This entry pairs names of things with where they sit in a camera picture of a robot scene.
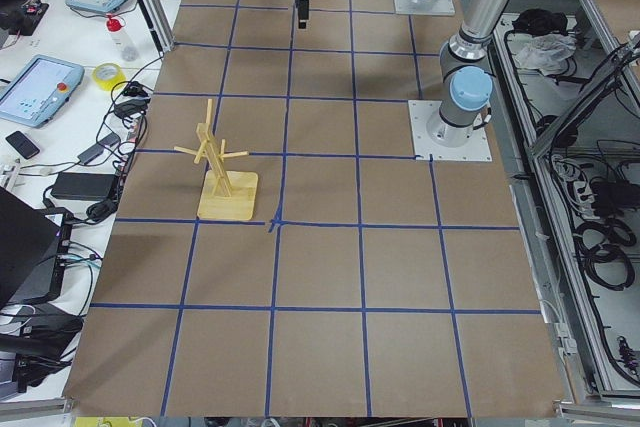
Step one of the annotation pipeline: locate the wooden cup rack stand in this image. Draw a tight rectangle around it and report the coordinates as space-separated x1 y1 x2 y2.
174 99 259 222

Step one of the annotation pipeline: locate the red capped squeeze bottle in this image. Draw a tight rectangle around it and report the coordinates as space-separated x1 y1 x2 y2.
106 14 139 62

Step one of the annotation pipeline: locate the yellow tape roll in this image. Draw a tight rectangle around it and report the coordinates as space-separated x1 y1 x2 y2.
92 63 126 91

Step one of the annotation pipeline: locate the crumpled white cloth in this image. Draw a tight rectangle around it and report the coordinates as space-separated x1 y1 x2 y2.
514 34 576 75

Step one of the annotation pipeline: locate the near teach pendant tablet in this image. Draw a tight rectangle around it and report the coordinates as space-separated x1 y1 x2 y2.
1 55 85 127

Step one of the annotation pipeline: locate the black power adapter brick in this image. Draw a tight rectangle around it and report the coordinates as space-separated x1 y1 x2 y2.
51 172 117 201

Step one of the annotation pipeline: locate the black smartphone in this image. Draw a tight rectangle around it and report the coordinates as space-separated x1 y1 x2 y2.
5 131 40 159

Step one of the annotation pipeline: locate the black laptop computer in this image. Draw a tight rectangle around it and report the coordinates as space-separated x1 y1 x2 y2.
1 189 72 307

